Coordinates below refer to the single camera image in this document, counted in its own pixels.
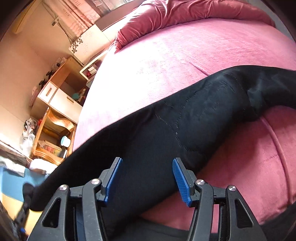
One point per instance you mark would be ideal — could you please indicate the white bedside table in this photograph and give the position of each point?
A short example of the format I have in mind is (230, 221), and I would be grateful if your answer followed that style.
(90, 69)

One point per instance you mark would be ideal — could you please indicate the wooden shelf stand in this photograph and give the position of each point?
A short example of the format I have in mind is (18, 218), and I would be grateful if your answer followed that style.
(46, 144)

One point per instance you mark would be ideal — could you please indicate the pink bed sheet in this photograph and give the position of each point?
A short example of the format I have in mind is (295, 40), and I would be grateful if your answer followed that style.
(161, 60)

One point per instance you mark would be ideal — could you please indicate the red quilt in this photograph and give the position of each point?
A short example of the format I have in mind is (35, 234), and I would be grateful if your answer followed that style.
(155, 15)

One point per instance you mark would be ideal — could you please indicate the white wooden cabinet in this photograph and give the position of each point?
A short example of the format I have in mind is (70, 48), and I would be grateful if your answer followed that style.
(58, 91)

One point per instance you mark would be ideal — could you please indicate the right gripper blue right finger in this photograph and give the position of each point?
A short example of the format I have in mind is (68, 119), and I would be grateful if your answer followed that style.
(185, 180)

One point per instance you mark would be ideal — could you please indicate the dark headboard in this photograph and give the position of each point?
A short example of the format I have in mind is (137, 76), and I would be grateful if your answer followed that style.
(117, 14)

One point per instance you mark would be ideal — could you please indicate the pink curtain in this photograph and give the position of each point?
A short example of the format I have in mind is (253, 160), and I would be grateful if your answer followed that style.
(79, 15)

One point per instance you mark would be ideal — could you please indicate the black pants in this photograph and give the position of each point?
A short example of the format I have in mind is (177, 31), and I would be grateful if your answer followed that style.
(191, 125)

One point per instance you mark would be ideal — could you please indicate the light blue container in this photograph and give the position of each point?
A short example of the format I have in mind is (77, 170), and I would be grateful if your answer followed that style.
(65, 142)

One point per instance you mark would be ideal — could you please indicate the blue yellow mat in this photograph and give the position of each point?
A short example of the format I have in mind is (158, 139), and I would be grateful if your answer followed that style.
(11, 188)

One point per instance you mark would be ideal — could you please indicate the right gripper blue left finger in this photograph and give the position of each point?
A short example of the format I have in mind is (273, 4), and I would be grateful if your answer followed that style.
(109, 179)

